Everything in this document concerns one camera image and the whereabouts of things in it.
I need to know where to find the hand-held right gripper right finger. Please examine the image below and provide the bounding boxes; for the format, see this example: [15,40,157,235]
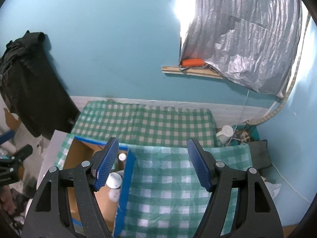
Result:
[187,138,284,238]

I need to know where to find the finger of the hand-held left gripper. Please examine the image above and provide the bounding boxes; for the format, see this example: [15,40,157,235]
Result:
[0,156,16,167]
[13,144,34,163]

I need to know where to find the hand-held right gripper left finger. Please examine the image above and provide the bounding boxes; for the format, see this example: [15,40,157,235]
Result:
[22,137,119,238]

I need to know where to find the round white disc container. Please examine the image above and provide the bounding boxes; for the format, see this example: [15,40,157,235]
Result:
[106,172,123,189]

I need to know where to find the cardboard box with blue rim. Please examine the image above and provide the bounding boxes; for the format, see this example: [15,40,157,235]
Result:
[63,136,137,238]

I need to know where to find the person's left hand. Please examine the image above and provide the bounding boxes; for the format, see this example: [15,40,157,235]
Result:
[0,185,15,216]

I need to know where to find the grey board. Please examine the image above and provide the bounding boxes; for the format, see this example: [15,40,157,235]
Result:
[40,130,73,179]

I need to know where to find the light green checked plastic tablecloth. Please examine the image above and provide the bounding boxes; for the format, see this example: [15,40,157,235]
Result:
[59,136,253,238]

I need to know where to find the dark cushion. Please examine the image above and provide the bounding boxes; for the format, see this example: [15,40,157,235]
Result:
[247,139,272,171]

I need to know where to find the black cloth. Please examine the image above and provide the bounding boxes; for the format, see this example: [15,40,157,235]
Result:
[0,30,81,139]

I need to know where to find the white plastic bag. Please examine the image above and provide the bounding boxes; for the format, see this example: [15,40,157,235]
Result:
[264,182,282,199]

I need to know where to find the wooden ledge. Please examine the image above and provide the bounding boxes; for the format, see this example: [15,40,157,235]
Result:
[161,66,226,80]

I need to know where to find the orange object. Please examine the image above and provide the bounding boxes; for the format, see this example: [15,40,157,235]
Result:
[180,59,205,68]

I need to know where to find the silver tarp curtain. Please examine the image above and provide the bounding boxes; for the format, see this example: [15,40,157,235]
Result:
[179,0,303,98]

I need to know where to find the white cable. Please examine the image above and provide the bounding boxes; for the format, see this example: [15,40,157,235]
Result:
[229,89,310,202]

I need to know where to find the striped rope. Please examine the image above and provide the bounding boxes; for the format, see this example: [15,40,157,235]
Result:
[257,4,310,125]

